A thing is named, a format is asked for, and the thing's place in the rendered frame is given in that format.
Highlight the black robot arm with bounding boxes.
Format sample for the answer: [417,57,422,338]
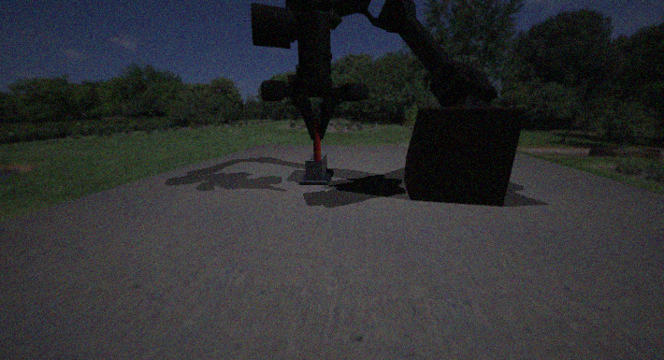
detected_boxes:
[251,0,498,108]

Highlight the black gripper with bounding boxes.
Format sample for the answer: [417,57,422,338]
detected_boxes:
[261,45,368,140]

